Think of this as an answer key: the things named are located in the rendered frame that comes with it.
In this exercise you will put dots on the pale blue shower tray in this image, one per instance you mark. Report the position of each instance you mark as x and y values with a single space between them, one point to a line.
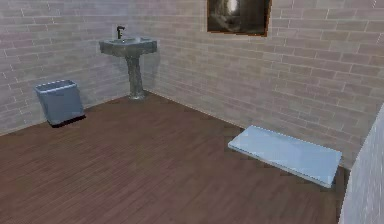
286 154

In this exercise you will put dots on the black sink tap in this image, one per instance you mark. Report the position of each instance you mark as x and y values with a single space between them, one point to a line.
119 32

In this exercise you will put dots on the blue-grey waste bin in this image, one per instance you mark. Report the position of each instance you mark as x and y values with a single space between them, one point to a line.
60 101

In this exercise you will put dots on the grey pedestal sink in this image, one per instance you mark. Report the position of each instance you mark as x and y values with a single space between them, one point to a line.
128 47

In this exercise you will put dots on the dark framed wall picture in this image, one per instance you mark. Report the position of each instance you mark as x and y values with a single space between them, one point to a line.
237 16

